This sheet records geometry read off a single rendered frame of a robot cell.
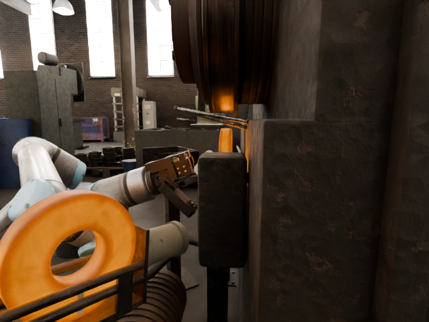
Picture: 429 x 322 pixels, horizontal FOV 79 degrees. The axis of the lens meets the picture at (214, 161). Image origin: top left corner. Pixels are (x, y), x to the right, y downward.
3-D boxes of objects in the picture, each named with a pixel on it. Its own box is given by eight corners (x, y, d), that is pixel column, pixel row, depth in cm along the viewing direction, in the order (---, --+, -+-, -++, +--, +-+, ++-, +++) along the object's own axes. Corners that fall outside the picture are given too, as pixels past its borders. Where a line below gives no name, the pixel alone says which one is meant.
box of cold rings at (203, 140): (218, 176, 407) (218, 124, 395) (219, 190, 325) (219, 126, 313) (152, 176, 408) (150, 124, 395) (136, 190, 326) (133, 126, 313)
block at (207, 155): (246, 252, 62) (249, 151, 59) (248, 271, 54) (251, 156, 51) (202, 250, 63) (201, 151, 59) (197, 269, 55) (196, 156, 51)
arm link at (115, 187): (100, 225, 70) (106, 196, 77) (143, 213, 69) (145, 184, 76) (77, 206, 64) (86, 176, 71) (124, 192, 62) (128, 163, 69)
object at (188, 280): (180, 262, 161) (177, 145, 149) (200, 286, 138) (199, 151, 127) (147, 273, 150) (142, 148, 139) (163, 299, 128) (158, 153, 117)
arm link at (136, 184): (135, 208, 65) (147, 197, 75) (153, 202, 65) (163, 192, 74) (122, 174, 64) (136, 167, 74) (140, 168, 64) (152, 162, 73)
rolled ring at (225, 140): (218, 130, 69) (230, 130, 68) (222, 127, 87) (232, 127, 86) (218, 198, 71) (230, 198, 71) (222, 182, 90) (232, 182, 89)
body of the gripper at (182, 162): (186, 151, 63) (140, 166, 64) (197, 185, 64) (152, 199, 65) (191, 148, 70) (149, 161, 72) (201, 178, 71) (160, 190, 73)
